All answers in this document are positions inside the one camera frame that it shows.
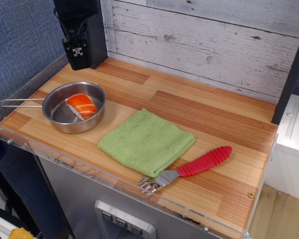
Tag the small steel pan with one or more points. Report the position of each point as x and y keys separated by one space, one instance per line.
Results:
x=53 y=110

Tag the black left vertical post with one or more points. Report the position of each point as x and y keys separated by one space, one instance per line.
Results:
x=96 y=34

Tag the white ribbed box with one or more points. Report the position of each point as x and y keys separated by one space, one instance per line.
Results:
x=282 y=172

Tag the silver button control panel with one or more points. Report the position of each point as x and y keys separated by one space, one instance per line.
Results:
x=118 y=224

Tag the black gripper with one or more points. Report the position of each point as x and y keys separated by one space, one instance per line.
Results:
x=73 y=16

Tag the yellow black object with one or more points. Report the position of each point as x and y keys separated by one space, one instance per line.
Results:
x=20 y=233

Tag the green towel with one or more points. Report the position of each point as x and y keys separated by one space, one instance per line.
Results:
x=146 y=143

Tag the red handled metal fork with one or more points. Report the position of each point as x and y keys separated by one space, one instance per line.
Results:
x=203 y=163

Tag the salmon sushi toy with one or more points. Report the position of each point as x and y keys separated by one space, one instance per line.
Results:
x=82 y=106

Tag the clear acrylic front guard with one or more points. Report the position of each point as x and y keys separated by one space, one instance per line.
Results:
x=76 y=186

